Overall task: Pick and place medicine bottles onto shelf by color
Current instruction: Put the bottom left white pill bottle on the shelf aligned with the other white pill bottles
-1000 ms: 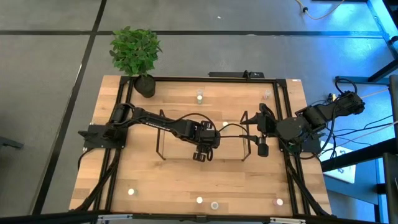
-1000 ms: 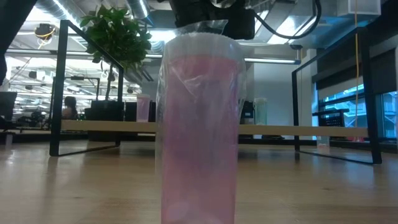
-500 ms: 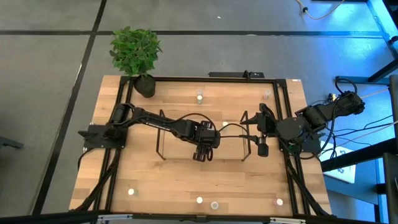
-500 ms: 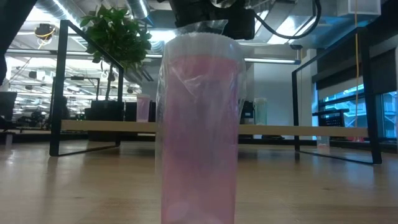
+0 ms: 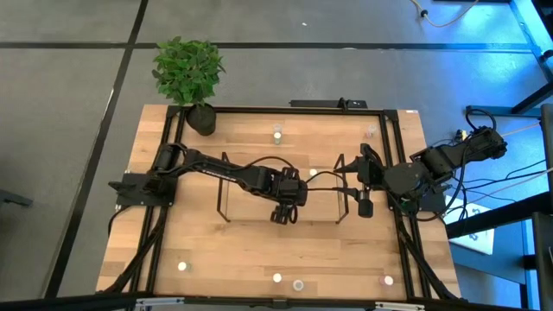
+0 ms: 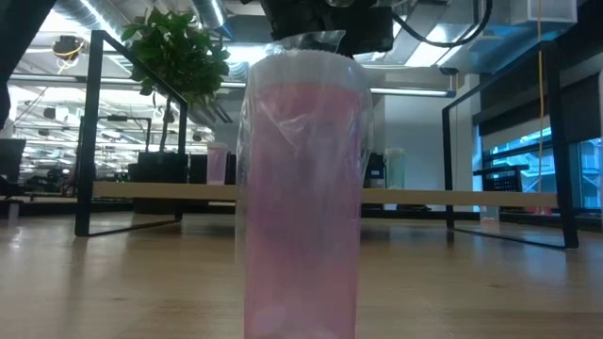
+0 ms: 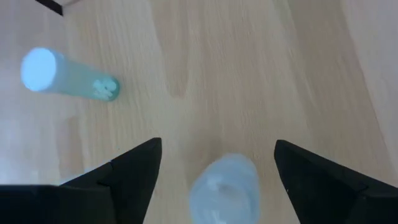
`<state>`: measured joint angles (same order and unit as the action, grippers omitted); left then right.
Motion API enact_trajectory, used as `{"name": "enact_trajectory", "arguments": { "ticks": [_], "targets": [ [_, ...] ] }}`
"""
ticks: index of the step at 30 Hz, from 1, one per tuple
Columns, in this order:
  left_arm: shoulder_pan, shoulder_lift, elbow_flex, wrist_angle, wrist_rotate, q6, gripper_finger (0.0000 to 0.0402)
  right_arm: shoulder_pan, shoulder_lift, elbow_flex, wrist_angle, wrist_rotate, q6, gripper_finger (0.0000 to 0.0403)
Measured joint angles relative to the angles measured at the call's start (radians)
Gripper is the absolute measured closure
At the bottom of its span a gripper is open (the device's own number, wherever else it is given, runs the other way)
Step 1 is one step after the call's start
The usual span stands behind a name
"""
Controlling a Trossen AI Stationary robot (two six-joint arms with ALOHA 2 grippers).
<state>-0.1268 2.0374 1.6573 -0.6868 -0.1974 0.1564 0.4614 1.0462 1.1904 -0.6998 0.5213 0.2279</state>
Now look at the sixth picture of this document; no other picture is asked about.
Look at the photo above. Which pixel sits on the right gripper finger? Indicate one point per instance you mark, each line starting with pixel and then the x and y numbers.
pixel 297 16
pixel 367 28

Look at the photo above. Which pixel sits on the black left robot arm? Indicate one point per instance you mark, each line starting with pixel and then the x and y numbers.
pixel 19 28

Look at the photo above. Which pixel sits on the long ceiling light tube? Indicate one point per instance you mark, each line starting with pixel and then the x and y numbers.
pixel 410 92

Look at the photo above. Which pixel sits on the green artificial plant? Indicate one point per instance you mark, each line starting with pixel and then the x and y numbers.
pixel 179 56

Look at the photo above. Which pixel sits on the black plant pot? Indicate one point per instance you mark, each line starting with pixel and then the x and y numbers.
pixel 160 167

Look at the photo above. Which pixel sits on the silver ceiling duct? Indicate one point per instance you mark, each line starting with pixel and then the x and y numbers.
pixel 209 11

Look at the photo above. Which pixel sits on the dome security camera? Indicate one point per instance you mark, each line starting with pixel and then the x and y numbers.
pixel 448 71

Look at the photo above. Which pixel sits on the wooden shelf black metal frame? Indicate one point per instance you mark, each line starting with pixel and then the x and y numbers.
pixel 165 190

